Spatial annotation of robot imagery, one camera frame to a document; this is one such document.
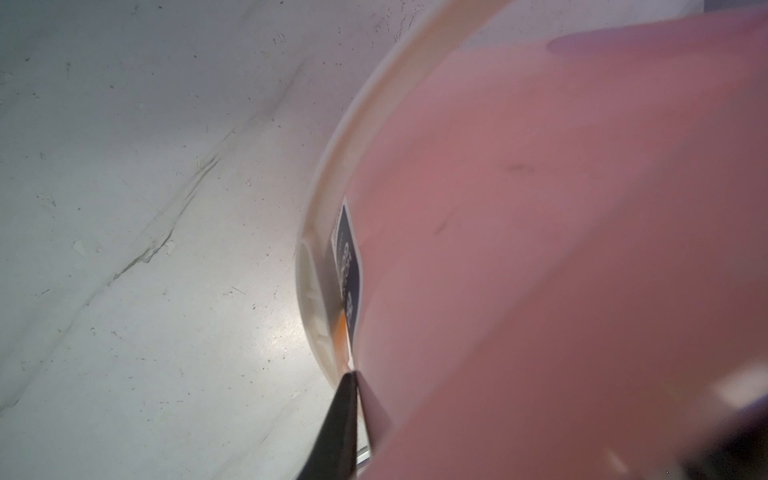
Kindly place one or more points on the pink plastic bucket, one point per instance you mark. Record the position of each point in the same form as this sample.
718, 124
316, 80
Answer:
547, 260

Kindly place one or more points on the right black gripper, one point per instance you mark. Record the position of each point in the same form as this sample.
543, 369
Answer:
742, 455

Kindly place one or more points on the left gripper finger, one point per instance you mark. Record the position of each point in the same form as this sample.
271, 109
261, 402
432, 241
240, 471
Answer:
334, 454

